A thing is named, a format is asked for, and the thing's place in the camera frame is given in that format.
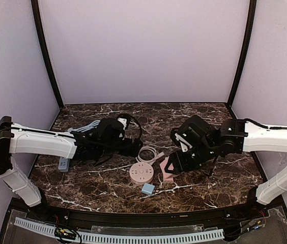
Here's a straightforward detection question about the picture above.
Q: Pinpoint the pink cube socket adapter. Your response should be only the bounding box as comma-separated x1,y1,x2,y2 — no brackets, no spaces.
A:
159,157,177,180

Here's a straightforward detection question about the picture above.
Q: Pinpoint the pink round power socket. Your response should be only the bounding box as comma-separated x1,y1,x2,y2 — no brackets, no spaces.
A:
129,162,154,186

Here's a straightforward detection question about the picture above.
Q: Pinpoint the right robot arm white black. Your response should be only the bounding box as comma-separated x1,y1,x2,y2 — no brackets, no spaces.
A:
164,115,287,208

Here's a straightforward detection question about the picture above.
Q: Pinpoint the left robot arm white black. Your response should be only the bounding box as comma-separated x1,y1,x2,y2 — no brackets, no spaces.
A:
0,114,143,207

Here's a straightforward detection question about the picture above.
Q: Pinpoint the small pink plug adapter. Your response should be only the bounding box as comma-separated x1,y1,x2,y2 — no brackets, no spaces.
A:
163,177,174,182

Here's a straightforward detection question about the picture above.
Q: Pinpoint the small blue plug adapter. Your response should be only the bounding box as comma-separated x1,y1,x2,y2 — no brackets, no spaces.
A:
141,183,155,196

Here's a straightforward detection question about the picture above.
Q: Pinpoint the blue power strip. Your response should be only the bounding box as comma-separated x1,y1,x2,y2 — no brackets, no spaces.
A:
58,157,70,173

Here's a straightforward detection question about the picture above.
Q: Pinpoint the pink coiled power cable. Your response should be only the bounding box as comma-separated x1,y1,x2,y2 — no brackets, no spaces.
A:
135,146,165,165

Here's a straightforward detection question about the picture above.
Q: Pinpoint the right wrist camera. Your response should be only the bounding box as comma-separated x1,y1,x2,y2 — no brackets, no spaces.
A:
170,128,192,153

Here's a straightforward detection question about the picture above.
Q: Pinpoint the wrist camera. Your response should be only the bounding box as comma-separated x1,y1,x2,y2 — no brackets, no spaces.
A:
117,113,132,131
170,128,192,153

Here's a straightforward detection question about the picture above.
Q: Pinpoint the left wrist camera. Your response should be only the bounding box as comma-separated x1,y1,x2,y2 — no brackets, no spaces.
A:
117,113,132,131

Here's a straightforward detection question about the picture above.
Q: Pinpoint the blue coiled power cable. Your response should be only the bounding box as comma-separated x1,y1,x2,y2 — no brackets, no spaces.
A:
67,120,102,134

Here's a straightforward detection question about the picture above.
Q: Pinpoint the white slotted cable duct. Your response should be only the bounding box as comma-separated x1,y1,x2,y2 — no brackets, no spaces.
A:
14,217,224,243

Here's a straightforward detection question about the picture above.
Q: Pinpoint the black front frame rail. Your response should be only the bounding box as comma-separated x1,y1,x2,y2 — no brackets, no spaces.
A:
10,197,269,231

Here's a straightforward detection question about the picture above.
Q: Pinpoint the right black frame post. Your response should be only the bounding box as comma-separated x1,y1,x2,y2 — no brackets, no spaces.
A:
226,0,257,110

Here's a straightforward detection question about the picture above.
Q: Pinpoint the black frame post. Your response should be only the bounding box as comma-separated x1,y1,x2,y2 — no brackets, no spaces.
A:
226,0,257,110
31,0,64,110

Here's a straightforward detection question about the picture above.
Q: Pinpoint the left black frame post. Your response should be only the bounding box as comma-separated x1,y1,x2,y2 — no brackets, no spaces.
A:
31,0,64,110

